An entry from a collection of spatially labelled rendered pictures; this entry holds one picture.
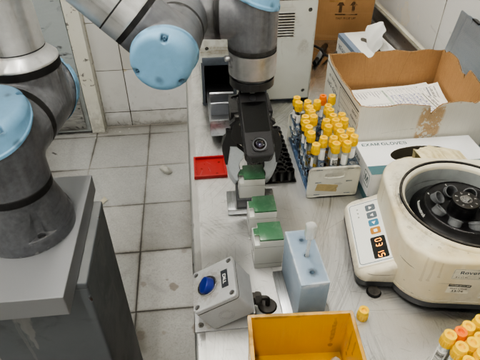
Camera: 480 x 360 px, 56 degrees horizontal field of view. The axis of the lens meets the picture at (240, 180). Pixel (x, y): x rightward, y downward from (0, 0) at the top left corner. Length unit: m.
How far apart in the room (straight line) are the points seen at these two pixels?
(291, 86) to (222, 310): 0.68
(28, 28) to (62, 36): 1.74
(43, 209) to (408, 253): 0.55
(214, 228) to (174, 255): 1.14
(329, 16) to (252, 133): 0.89
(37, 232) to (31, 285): 0.09
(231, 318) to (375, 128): 0.48
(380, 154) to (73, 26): 1.87
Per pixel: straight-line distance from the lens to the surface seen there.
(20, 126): 0.70
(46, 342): 0.94
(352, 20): 1.56
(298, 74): 1.17
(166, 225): 2.09
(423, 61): 1.20
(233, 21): 0.67
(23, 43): 0.78
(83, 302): 0.83
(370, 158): 0.91
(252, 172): 0.82
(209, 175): 0.93
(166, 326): 1.76
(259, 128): 0.71
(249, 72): 0.70
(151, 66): 0.55
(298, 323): 0.61
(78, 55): 2.55
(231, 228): 0.83
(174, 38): 0.54
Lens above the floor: 1.47
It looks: 40 degrees down
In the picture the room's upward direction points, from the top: straight up
